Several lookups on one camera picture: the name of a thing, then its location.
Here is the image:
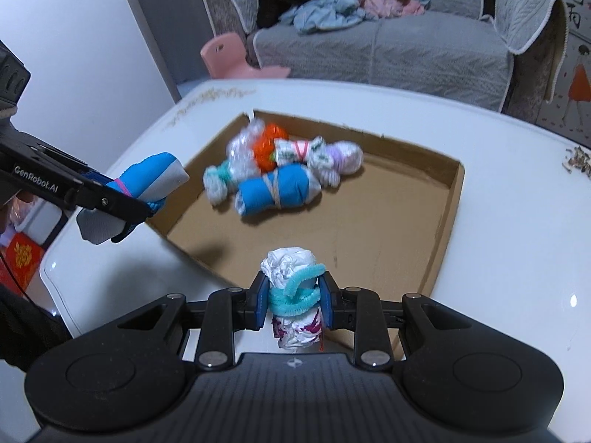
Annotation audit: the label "white green striped cloth bundle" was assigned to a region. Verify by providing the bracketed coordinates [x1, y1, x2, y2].
[273, 135, 342, 171]

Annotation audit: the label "blue sock bundle pink band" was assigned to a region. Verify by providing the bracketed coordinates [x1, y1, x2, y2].
[76, 151, 190, 244]

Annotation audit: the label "pink clothes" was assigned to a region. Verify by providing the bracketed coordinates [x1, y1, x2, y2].
[360, 0, 426, 19]

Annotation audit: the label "red paper packet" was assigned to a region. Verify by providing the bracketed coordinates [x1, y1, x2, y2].
[0, 233, 47, 296]

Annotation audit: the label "pink plastic stool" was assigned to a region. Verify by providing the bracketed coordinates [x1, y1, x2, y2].
[199, 33, 291, 80]

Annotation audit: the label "person's dark clothing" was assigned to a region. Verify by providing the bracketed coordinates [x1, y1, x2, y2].
[0, 284, 72, 370]

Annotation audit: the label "orange plastic bag bundle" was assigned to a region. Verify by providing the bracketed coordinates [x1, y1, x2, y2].
[253, 122, 289, 171]

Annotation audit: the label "blue white sock bundle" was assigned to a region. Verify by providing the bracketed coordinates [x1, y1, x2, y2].
[235, 165, 323, 217]

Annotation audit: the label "white bundle teal pipe cleaner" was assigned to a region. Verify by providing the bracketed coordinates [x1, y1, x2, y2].
[260, 247, 326, 350]

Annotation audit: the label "grey quilted sofa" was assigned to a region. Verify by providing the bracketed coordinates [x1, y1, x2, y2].
[201, 0, 570, 114]

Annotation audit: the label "purple white cloth bundle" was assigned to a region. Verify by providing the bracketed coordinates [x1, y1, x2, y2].
[321, 141, 365, 188]

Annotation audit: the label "light blue clothes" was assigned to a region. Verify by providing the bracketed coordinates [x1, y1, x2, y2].
[279, 0, 370, 34]

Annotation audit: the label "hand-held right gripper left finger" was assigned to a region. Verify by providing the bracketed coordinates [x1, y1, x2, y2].
[88, 271, 271, 370]

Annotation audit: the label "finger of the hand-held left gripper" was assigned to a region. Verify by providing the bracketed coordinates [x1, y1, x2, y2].
[81, 170, 116, 191]
[65, 183, 157, 244]

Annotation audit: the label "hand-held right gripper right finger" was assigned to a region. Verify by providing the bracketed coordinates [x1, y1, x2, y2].
[318, 271, 504, 370]

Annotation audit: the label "shallow cardboard box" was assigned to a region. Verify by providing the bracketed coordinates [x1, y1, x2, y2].
[147, 110, 465, 356]

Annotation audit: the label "wall poster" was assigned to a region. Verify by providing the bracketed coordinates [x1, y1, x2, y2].
[536, 0, 591, 148]

